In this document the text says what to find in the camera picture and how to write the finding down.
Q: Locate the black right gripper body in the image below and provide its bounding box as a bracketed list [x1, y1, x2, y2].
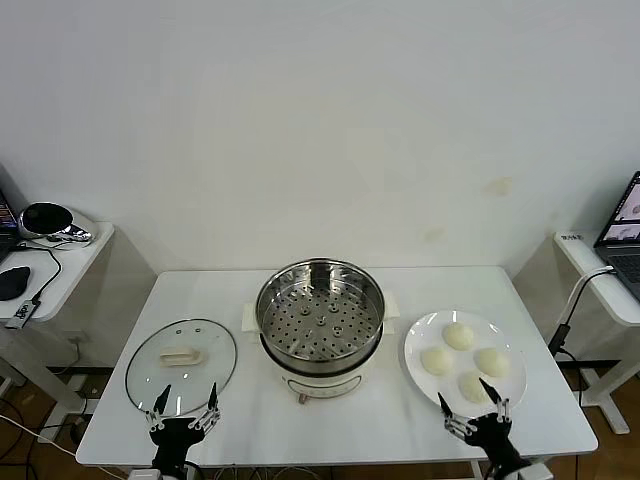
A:
[467, 414, 517, 469]

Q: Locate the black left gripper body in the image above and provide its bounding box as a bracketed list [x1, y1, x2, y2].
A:
[151, 418, 206, 476]

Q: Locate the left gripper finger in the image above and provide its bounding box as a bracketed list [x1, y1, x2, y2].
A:
[144, 384, 172, 432]
[188, 382, 222, 432]

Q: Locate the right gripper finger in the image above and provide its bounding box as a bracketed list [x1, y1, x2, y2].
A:
[478, 377, 513, 426]
[437, 392, 476, 444]

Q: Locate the white steamed baozi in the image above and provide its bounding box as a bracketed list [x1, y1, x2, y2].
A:
[443, 322, 475, 351]
[420, 346, 454, 375]
[473, 347, 511, 379]
[458, 371, 492, 404]

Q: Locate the round glass pot lid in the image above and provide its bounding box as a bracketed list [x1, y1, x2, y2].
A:
[124, 318, 237, 417]

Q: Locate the steel perforated steamer basket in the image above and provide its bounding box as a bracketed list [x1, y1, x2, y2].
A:
[241, 257, 401, 364]

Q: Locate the white round plate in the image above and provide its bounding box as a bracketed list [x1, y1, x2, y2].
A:
[403, 309, 528, 420]

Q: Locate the white electric cooker base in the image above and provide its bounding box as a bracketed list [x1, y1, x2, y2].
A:
[259, 324, 385, 405]

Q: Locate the white side table with label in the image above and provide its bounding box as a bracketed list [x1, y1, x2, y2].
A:
[512, 229, 640, 435]

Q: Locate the white side table with mouse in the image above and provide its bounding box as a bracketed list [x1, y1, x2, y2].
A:
[0, 219, 156, 416]

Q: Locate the dark usb hub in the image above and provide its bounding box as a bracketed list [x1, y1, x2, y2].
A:
[3, 297, 41, 330]

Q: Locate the grey open laptop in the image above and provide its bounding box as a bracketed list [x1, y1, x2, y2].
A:
[593, 170, 640, 305]

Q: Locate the black computer mouse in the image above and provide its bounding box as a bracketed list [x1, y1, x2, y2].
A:
[0, 265, 32, 302]

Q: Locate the chrome headset with black visor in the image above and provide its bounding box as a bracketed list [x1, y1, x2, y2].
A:
[17, 201, 97, 247]

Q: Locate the black open laptop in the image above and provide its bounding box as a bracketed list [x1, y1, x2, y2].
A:
[0, 162, 24, 261]

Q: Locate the black power adapter with cable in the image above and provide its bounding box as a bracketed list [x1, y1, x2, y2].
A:
[546, 279, 594, 396]

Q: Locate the white floor cable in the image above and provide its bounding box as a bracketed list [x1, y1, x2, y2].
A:
[0, 413, 81, 456]

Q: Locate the white laptop cable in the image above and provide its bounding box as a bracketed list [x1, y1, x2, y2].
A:
[558, 266, 616, 331]

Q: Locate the thin black desk cable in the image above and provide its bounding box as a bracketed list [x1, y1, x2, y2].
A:
[14, 238, 64, 304]

